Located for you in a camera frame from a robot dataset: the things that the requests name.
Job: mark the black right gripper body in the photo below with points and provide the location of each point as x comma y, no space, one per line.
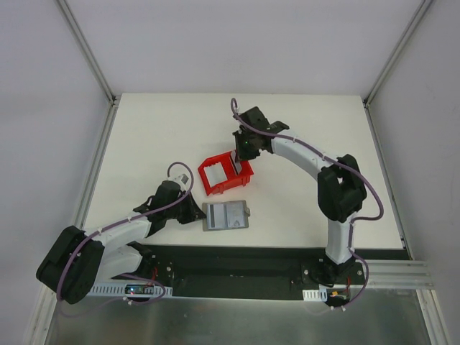
243,154

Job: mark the right aluminium frame post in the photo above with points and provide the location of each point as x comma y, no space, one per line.
406,36

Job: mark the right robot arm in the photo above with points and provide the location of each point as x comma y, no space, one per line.
340,193

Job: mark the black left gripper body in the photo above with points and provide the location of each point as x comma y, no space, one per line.
190,207

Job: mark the white credit card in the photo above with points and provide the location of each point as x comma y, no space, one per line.
216,216
236,217

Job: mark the white cable duct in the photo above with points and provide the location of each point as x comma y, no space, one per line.
315,295
129,290

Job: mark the aluminium frame post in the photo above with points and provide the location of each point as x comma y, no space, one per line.
406,36
85,49

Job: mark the horizontal aluminium extrusion rail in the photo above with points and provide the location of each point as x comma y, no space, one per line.
399,274

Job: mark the red plastic card tray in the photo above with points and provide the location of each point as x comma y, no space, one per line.
217,174

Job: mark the right white cable duct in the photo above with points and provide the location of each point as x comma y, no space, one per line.
315,295

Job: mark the table side rail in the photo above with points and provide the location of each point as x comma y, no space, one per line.
89,185
390,191

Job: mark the left white cable duct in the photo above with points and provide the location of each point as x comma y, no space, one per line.
129,290

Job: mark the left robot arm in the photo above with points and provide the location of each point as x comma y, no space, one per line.
80,258

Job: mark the left aluminium frame post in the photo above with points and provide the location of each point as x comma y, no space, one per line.
85,49

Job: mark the right table side rail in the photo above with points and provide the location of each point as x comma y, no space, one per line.
390,191

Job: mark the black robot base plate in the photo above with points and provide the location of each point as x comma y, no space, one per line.
243,272

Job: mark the grey leather card holder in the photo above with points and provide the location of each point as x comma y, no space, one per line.
204,209

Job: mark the left table side rail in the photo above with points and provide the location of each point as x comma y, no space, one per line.
89,185

